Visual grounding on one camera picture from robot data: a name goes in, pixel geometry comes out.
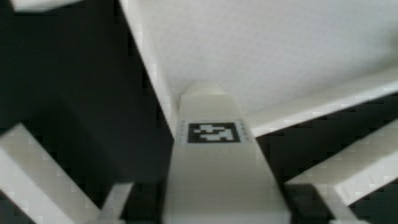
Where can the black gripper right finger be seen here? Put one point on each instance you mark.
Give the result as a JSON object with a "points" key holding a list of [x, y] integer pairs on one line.
{"points": [[311, 210]]}

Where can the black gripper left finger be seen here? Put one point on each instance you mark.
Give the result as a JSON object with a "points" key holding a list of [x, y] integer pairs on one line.
{"points": [[131, 206]]}

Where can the white desk leg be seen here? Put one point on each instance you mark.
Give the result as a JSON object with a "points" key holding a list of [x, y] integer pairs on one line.
{"points": [[222, 190], [39, 5]]}

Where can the white desk top panel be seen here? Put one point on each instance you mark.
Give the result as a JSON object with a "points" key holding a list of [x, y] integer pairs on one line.
{"points": [[300, 54]]}

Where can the white desk leg angled left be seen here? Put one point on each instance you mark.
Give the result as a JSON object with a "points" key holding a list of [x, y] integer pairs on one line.
{"points": [[361, 169]]}

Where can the white U-shaped obstacle fence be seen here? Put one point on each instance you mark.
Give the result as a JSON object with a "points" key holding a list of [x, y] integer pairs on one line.
{"points": [[35, 184]]}

